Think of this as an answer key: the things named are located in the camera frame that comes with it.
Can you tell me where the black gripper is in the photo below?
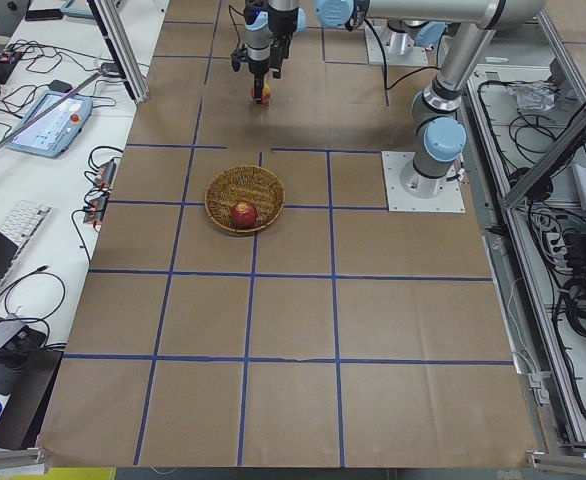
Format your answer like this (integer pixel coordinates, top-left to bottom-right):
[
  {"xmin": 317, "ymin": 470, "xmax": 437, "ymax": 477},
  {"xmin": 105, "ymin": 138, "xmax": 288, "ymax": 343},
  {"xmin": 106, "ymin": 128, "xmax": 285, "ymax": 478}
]
[{"xmin": 231, "ymin": 27, "xmax": 291, "ymax": 104}]

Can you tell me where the yellow red apple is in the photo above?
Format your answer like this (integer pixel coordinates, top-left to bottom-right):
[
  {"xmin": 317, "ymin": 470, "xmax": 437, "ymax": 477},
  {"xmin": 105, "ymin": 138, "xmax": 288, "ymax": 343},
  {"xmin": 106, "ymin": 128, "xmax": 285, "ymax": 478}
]
[{"xmin": 250, "ymin": 83, "xmax": 271, "ymax": 105}]

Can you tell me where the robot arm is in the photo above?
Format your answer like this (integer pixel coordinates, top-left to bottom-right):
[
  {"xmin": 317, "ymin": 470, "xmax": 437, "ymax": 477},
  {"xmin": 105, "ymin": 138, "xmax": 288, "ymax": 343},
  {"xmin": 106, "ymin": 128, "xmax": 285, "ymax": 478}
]
[
  {"xmin": 231, "ymin": 0, "xmax": 306, "ymax": 104},
  {"xmin": 315, "ymin": 0, "xmax": 545, "ymax": 199}
]

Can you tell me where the woven wicker basket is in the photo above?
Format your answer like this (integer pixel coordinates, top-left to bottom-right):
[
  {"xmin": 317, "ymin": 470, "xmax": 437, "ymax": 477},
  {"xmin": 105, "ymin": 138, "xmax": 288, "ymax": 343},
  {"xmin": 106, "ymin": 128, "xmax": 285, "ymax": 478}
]
[{"xmin": 204, "ymin": 165, "xmax": 285, "ymax": 235}]

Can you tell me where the dark red apple in basket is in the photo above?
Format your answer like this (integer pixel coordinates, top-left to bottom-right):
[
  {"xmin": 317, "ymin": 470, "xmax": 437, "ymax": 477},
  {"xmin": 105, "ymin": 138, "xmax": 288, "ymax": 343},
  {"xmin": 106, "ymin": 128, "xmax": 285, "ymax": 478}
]
[{"xmin": 231, "ymin": 200, "xmax": 258, "ymax": 230}]

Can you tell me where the teach pendant tablet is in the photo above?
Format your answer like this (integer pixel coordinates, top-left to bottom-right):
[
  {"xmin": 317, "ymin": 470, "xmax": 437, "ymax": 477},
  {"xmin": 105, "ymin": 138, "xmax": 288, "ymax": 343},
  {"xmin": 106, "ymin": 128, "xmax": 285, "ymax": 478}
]
[{"xmin": 7, "ymin": 95, "xmax": 93, "ymax": 158}]

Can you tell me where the white keyboard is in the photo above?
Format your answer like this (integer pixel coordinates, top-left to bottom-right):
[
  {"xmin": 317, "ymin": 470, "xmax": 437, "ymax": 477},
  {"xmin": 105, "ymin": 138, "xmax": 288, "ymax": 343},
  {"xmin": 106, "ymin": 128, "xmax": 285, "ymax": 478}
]
[{"xmin": 0, "ymin": 200, "xmax": 52, "ymax": 254}]

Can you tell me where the aluminium frame post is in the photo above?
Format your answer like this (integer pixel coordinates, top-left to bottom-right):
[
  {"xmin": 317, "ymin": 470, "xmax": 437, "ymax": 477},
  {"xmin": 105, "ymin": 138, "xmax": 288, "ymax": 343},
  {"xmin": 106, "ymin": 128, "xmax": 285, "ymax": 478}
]
[{"xmin": 87, "ymin": 0, "xmax": 149, "ymax": 104}]

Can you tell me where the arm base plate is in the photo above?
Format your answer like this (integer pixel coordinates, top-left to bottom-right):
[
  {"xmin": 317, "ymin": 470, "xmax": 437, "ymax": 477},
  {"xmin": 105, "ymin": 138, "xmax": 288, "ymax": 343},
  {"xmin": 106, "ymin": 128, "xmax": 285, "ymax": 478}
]
[{"xmin": 381, "ymin": 151, "xmax": 465, "ymax": 214}]

